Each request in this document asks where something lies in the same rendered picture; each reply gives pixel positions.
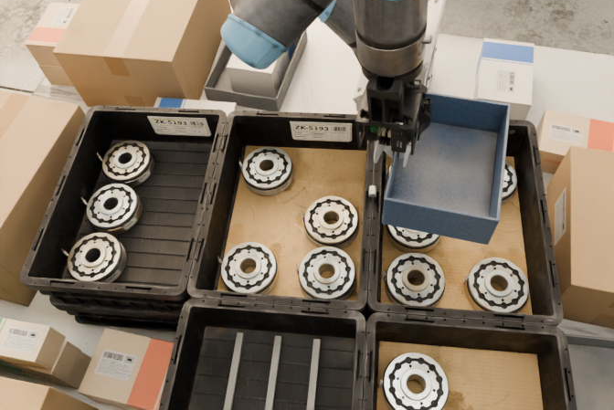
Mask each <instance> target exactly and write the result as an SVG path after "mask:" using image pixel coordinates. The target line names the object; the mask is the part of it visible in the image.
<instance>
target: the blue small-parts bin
mask: <svg viewBox="0 0 614 410"><path fill-rule="evenodd" d="M426 98H427V99H432V102H431V108H432V116H431V121H430V125H429V126H428V128H427V129H426V130H425V131H423V132H422V133H421V134H420V137H419V141H418V143H417V145H416V146H415V151H414V154H413V155H411V152H410V153H409V156H408V161H407V165H406V166H405V167H403V162H404V158H402V159H398V158H397V152H394V156H393V160H392V164H391V168H390V173H389V176H388V180H387V185H386V192H385V196H384V204H383V214H382V224H385V225H390V226H397V227H402V228H406V229H411V230H416V231H420V232H425V233H430V234H434V235H439V236H444V237H452V238H457V239H461V240H466V241H471V242H475V243H480V244H484V245H488V244H489V242H490V240H491V238H492V235H493V233H494V231H495V229H496V227H497V225H498V223H499V221H500V214H501V205H502V195H503V177H504V167H505V158H506V148H507V139H508V129H509V120H510V109H511V105H510V104H507V103H501V102H494V101H488V100H476V99H471V98H464V97H458V96H452V95H446V94H439V93H434V92H427V95H426Z"/></svg>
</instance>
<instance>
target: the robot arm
mask: <svg viewBox="0 0 614 410"><path fill-rule="evenodd" d="M228 1H229V3H230V5H231V7H232V9H233V11H234V12H233V13H232V15H231V14H229V15H228V20H227V21H226V22H225V23H224V25H223V26H222V27H221V36H222V38H223V40H224V42H225V44H226V45H227V47H228V48H229V49H230V51H231V52H232V53H233V54H234V55H235V56H236V57H237V58H239V59H240V60H241V61H242V62H244V63H245V64H247V65H249V66H250V67H252V68H255V69H266V68H268V67H269V66H270V65H271V64H272V63H274V62H275V61H276V60H277V59H278V58H279V57H280V56H281V55H282V54H283V53H286V52H287V51H288V50H289V49H288V48H289V47H290V46H291V45H292V44H293V42H294V41H295V40H296V39H297V38H298V37H299V36H300V35H301V34H302V33H303V32H304V31H305V30H306V29H307V28H308V27H309V26H310V25H311V24H312V22H313V21H314V20H315V19H316V18H317V17H318V18H319V19H320V21H321V22H322V23H325V24H326V25H327V26H328V27H329V28H330V29H331V30H332V31H333V32H334V33H335V34H336V35H337V36H338V37H340V38H341V39H342V40H343V42H345V44H346V45H347V46H348V47H350V48H351V49H352V50H353V52H354V54H355V56H356V58H357V60H358V62H359V64H360V66H361V70H362V72H363V74H364V76H365V77H366V78H367V79H368V81H367V84H366V87H365V91H364V93H363V97H362V101H361V104H360V107H359V111H358V113H357V116H356V119H355V127H356V135H357V143H358V147H360V148H361V144H362V141H363V138H364V135H365V130H364V125H367V132H366V135H365V138H366V140H367V141H368V140H369V141H376V145H375V150H374V162H375V163H377V162H378V159H379V157H380V155H381V153H382V151H384V152H385V153H387V154H388V155H389V156H390V157H391V158H393V156H394V152H397V158H398V159H402V158H404V162H403V167H405V166H406V165H407V161H408V156H409V153H410V152H411V155H413V154H414V151H415V146H416V145H417V143H418V141H419V137H420V134H421V133H422V132H423V131H425V130H426V129H427V128H428V126H429V125H430V121H431V116H432V108H431V102H432V99H427V98H426V95H427V90H428V88H427V87H426V86H424V85H423V84H421V80H420V79H415V78H416V77H417V76H418V75H419V74H420V73H421V71H422V69H423V66H424V57H425V53H426V44H430V43H431V41H432V35H426V31H427V21H428V1H429V0H228ZM363 117H364V118H365V120H363ZM360 124H361V132H360V131H359V125H360Z"/></svg>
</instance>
